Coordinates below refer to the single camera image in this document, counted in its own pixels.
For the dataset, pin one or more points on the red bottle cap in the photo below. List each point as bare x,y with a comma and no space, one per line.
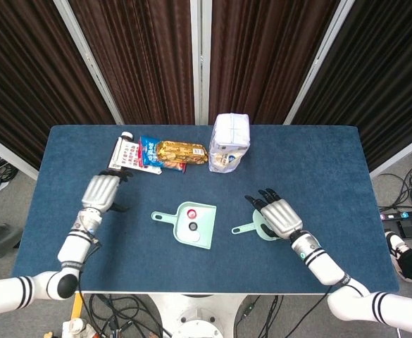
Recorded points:
192,213

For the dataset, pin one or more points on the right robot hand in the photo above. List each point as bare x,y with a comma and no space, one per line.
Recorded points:
281,216

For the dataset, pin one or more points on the blue felt table mat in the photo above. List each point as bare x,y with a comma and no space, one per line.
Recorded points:
205,274

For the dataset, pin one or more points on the white frame post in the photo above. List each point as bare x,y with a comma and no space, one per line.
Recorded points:
86,60
318,60
200,70

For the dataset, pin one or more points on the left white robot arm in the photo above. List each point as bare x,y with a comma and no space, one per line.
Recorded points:
73,246

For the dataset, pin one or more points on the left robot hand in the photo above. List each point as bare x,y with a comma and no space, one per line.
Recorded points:
100,192

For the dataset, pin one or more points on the black bottle cap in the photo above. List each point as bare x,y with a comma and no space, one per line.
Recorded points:
192,226

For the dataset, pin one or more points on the dark brown curtain panel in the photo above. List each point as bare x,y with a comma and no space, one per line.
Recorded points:
385,88
22,88
138,63
262,63

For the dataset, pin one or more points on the white bottle cap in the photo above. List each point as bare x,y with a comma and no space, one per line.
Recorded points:
194,238

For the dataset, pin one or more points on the white sneaker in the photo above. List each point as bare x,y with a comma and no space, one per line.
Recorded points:
397,244

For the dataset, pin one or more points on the gold biscuit pack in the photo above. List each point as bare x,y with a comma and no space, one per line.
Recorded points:
181,153

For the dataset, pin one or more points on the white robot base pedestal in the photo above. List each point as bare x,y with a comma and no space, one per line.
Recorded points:
198,317

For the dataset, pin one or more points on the white paper bag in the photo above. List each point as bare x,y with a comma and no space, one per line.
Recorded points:
230,137

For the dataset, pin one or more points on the light green dustpan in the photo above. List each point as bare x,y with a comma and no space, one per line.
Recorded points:
207,229

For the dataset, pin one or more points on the blue snack bag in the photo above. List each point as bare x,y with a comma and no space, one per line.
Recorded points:
149,151

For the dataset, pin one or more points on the white frame rail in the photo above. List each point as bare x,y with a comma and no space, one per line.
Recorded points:
399,155
8,155

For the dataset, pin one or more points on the light green hand brush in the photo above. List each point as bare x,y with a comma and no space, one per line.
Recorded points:
244,229

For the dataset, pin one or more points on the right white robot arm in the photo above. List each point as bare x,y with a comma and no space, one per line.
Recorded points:
322,262

